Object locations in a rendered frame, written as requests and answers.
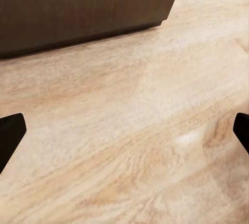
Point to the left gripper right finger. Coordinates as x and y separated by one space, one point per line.
241 129

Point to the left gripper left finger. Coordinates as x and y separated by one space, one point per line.
12 131

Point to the cabinet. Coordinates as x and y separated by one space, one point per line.
28 26

